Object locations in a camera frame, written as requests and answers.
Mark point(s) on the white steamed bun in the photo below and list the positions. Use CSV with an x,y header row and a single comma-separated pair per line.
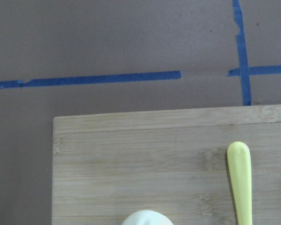
x,y
147,217

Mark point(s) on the bamboo cutting board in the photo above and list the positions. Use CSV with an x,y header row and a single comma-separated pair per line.
x,y
107,166

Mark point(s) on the yellow plastic knife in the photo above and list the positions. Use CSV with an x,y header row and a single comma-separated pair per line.
x,y
239,164

